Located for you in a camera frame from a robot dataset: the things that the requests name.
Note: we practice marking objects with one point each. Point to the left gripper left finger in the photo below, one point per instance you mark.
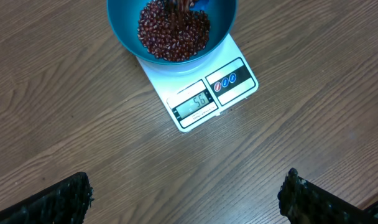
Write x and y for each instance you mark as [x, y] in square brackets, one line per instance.
[64, 202]

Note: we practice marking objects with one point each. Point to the blue metal bowl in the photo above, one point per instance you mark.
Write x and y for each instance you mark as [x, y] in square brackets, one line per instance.
[124, 15]

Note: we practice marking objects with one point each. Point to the red beans in bowl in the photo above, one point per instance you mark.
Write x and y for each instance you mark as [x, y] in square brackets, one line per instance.
[172, 30]

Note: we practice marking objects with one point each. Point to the white digital kitchen scale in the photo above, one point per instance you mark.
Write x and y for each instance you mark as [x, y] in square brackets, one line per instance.
[195, 92]

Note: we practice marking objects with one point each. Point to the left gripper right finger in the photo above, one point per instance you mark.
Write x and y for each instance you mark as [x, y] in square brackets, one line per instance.
[303, 202]

